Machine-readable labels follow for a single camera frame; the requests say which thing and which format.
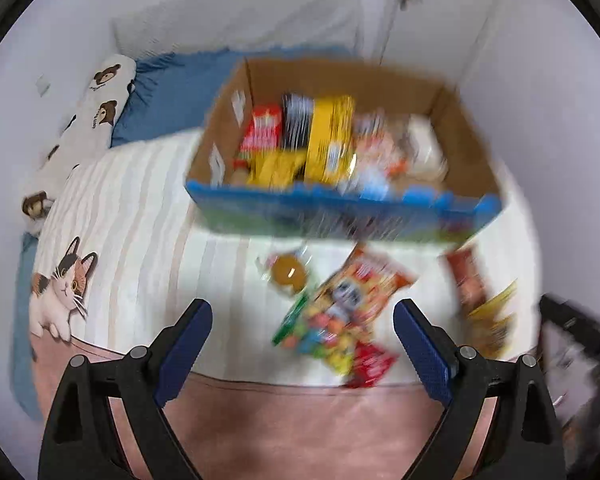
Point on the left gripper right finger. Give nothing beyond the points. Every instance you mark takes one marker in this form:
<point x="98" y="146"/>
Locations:
<point x="523" y="440"/>

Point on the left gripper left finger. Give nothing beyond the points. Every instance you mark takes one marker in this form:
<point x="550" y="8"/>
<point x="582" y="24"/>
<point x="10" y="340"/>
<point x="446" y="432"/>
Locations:
<point x="81" y="440"/>

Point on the yellow biscuit bag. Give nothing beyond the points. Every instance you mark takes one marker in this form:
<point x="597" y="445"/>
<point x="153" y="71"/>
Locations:
<point x="489" y="326"/>

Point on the dark red snack packet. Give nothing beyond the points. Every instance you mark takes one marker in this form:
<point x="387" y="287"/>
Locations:
<point x="470" y="287"/>

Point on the small red snack packet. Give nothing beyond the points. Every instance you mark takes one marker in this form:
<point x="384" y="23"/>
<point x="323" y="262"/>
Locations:
<point x="370" y="364"/>

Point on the orange cartoon snack bag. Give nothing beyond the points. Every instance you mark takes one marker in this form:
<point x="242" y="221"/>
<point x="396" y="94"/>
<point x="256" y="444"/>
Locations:
<point x="358" y="292"/>

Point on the white grey snack packet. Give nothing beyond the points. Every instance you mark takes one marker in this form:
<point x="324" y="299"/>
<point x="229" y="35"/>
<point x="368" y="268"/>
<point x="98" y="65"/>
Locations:
<point x="419" y="142"/>

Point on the yellow chip bag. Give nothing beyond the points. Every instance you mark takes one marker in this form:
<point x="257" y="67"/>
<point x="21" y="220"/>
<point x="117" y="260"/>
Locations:
<point x="276" y="170"/>

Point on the colourful candy ball bag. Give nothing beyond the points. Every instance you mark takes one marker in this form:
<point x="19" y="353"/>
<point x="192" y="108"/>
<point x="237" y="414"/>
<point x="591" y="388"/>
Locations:
<point x="324" y="334"/>

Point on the striped cream quilt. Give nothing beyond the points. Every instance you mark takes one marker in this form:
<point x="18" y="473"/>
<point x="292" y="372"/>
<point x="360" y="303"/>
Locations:
<point x="155" y="256"/>

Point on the bear print pillow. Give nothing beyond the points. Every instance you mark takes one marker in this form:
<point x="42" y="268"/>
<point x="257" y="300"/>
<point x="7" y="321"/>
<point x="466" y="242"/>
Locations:
<point x="87" y="136"/>

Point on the big yellow black bag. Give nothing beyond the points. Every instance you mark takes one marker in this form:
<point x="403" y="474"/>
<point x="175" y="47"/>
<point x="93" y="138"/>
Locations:
<point x="328" y="155"/>

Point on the blue cardboard snack box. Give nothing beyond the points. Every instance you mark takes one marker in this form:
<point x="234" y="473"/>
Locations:
<point x="377" y="200"/>

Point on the red box snack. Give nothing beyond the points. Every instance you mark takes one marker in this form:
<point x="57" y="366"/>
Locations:
<point x="263" y="134"/>

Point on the blue bed sheet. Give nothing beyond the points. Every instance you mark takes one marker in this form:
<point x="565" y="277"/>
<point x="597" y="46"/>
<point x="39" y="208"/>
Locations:
<point x="167" y="93"/>

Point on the white door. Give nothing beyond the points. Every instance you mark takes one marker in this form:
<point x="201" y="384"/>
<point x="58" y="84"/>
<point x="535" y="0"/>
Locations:
<point x="438" y="37"/>

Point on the grey headboard cushion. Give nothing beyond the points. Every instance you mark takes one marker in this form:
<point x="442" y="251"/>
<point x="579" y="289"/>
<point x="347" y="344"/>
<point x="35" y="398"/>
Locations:
<point x="188" y="26"/>

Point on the wall socket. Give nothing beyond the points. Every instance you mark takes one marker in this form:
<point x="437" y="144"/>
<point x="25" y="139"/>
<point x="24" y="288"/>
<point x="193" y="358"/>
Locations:
<point x="42" y="85"/>

